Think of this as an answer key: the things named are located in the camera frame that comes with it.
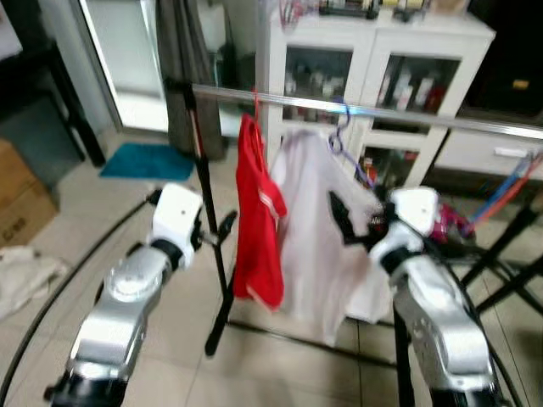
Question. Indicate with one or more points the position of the teal floor mat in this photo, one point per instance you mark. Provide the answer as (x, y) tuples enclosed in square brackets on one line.
[(144, 161)]

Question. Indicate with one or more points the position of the pink vacuum cleaner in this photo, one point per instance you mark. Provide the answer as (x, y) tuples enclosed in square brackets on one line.
[(450, 225)]

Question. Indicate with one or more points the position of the brown cardboard box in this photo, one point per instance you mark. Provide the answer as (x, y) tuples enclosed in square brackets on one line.
[(21, 203)]

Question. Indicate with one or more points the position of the black clothes rack silver rail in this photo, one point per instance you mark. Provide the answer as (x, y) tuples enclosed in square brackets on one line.
[(424, 117)]

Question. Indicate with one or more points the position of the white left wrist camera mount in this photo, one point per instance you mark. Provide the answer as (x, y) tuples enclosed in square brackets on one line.
[(178, 212)]

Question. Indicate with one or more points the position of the glass door white frame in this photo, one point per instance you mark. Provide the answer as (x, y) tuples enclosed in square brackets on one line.
[(127, 59)]

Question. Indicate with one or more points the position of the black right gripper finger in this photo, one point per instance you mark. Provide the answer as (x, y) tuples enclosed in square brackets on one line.
[(342, 216)]

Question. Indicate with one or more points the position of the white thin shirt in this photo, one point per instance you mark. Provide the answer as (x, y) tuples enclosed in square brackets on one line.
[(314, 246)]

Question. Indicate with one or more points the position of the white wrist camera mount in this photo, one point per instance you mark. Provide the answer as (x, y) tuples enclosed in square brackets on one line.
[(178, 212), (416, 212)]

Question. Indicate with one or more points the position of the grey curtain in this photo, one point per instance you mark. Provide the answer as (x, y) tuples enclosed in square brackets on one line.
[(187, 51)]

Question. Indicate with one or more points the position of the black television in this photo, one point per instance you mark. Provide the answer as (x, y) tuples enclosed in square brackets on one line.
[(501, 42)]

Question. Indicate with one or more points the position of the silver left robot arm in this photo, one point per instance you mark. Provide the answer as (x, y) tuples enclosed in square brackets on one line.
[(127, 288)]

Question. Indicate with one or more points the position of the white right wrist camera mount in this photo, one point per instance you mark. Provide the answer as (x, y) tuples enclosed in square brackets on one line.
[(416, 212)]

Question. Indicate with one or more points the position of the white low drawer cabinet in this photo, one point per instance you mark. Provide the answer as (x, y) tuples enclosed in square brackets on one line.
[(475, 153)]

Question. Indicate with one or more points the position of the red shirt white trim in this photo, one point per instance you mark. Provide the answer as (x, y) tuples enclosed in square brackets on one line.
[(254, 220)]

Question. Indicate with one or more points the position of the black side table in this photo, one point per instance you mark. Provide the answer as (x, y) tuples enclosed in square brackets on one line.
[(38, 76)]

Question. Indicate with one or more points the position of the white glass-door cabinet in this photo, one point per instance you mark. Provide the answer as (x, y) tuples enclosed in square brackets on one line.
[(373, 42)]

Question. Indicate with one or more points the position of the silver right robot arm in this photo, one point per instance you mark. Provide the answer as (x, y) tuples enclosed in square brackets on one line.
[(441, 331)]

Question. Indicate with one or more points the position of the white crumpled cloth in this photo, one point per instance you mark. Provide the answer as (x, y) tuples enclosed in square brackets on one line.
[(25, 275)]

